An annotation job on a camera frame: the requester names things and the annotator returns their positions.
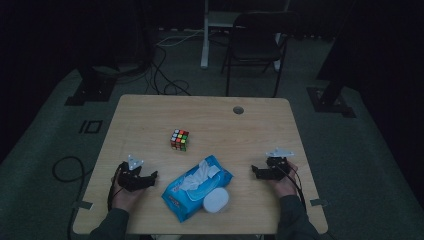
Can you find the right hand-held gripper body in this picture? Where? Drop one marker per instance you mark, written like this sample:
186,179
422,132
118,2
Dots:
278,165

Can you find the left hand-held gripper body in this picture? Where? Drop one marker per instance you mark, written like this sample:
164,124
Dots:
128,178

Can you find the multicoloured puzzle cube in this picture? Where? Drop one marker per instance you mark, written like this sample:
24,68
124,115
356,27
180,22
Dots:
180,140

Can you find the blue wet wipes pack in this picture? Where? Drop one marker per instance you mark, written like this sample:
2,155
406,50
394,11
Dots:
196,190

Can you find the white wet wipe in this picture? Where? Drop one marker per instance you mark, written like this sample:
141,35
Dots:
200,176

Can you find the person's left hand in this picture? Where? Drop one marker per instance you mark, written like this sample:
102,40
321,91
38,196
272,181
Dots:
125,197

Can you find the person's right hand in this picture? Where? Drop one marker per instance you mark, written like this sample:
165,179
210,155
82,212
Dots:
286,186

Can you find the grey tape piece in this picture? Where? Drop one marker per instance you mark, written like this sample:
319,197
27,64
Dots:
318,202
82,204

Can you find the grey table grommet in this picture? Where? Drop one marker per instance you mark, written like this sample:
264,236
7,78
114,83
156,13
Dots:
238,110

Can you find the black stand base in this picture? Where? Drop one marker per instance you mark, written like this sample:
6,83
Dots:
91,90
330,100

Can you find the black folding chair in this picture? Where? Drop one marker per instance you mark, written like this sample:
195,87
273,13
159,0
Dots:
256,46

